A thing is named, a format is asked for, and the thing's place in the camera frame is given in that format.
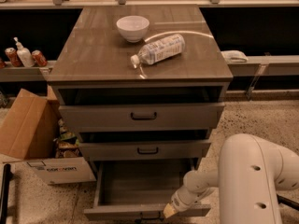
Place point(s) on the white folded cloth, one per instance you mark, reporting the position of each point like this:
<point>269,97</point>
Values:
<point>234,56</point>

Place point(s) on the red soda can right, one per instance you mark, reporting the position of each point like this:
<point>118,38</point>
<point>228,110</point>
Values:
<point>39,58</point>

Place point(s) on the snack bags in box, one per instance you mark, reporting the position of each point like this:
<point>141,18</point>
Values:
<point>66,144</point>

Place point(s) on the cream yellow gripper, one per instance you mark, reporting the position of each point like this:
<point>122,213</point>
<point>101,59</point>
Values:
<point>178,202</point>

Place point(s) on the red soda can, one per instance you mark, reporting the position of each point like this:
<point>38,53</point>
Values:
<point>13,57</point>
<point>39,58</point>

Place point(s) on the black pole left edge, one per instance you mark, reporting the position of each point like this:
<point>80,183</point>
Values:
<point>6,177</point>

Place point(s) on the red soda can left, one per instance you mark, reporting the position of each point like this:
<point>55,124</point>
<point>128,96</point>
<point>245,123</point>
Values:
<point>13,57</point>

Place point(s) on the brown cardboard box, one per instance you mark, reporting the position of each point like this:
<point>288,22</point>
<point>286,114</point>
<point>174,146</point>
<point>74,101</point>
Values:
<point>27,134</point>

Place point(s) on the white ceramic bowl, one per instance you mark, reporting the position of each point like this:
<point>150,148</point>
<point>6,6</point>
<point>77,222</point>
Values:
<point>133,28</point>

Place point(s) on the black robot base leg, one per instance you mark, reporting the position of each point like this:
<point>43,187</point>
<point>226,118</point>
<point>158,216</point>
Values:
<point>288,202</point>

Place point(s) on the grey drawer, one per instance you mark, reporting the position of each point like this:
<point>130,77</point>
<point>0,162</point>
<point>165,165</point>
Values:
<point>131,118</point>
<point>151,150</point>
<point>137,190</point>

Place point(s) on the grey drawer cabinet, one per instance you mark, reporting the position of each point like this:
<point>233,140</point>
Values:
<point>94,68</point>

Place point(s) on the clear plastic water bottle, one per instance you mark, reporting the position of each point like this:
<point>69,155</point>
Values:
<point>159,50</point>

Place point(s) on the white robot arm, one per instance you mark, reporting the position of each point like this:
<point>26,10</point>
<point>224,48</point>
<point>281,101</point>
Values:
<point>250,172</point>

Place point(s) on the white soap dispenser bottle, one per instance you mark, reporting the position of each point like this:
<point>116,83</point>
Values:
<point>24,54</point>

